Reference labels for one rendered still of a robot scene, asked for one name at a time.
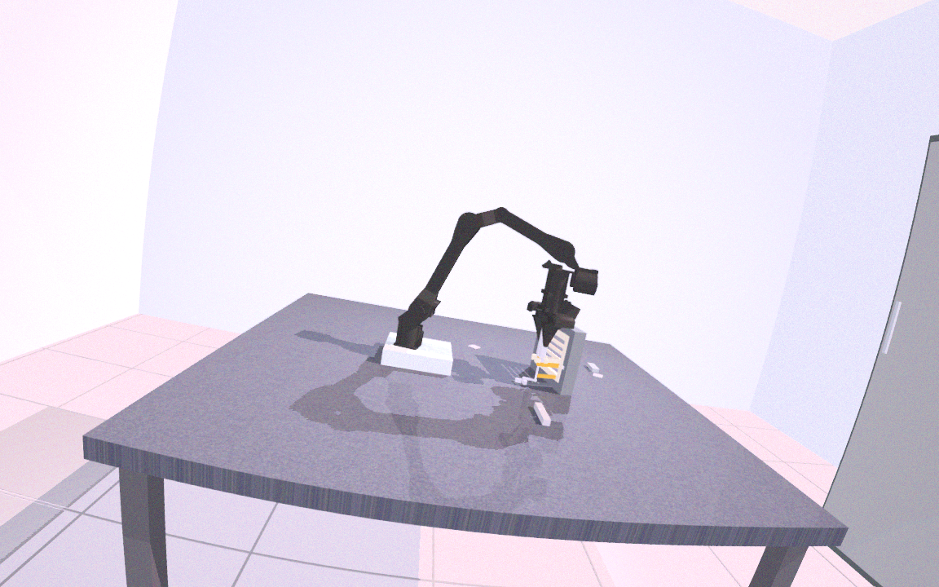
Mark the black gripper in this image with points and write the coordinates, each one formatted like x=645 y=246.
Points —
x=547 y=317

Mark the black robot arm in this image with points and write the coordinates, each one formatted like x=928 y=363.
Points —
x=583 y=280

